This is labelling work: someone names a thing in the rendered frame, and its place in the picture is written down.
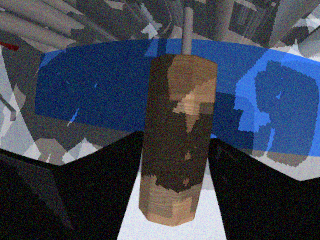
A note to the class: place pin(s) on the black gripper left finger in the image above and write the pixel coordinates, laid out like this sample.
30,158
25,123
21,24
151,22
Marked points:
87,197

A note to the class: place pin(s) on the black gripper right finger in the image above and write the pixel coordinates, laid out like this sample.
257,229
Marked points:
257,202

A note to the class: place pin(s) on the blue flat strip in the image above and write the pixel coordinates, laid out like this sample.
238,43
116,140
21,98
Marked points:
265,99

